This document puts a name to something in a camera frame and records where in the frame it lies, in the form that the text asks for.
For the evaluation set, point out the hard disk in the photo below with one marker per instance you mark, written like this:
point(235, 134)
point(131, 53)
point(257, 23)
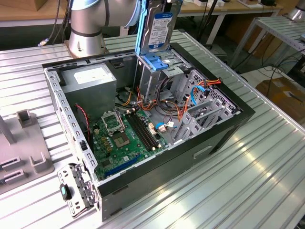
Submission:
point(159, 31)

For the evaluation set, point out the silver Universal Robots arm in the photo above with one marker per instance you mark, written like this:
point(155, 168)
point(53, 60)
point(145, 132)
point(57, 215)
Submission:
point(85, 23)

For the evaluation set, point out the grey metal disk bay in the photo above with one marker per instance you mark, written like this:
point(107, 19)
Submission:
point(190, 130)

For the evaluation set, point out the orange board power connector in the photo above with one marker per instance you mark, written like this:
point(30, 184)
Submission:
point(151, 128)

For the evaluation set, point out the black RAM slot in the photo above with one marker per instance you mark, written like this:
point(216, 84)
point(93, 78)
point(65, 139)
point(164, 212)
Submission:
point(148, 131)
point(145, 131)
point(138, 131)
point(141, 131)

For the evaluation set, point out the green motherboard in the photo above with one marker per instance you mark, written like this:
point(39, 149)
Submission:
point(134, 137)

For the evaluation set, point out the metal locking lever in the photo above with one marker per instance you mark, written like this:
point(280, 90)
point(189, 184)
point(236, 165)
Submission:
point(122, 122)

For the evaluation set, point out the grey metal drive cage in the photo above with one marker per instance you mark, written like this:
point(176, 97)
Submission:
point(147, 81)

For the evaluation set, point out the CPU socket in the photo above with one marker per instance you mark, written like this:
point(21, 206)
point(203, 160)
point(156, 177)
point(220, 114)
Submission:
point(122, 140)

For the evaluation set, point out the blue plastic drive latch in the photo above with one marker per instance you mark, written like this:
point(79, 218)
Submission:
point(155, 63)

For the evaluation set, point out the black open PC case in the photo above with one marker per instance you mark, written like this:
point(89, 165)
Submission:
point(166, 171)

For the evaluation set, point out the blue expansion slot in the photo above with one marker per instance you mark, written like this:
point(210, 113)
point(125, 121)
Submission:
point(121, 167)

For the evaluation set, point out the grey power supply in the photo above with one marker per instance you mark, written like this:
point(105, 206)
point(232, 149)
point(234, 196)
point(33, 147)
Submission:
point(90, 95)

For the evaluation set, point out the black chipset chip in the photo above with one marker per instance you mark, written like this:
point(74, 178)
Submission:
point(106, 163)

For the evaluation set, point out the black case fan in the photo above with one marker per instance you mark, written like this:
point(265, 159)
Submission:
point(82, 119)

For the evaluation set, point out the black latch with teal tab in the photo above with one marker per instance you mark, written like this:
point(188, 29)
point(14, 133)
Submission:
point(64, 192)

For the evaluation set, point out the brown cardboard box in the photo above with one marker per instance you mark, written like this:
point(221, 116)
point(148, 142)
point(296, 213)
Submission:
point(281, 95)
point(269, 45)

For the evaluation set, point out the grey parts rack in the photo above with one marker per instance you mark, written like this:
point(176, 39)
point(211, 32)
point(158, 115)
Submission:
point(23, 140)

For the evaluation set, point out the wooden desk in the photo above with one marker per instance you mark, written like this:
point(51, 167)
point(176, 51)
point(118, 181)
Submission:
point(238, 9)

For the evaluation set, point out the metal slat side table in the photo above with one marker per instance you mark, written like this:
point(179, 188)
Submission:
point(281, 26)

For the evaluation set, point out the grey metal slot bracket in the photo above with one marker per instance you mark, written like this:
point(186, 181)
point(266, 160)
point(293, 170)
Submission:
point(79, 190)

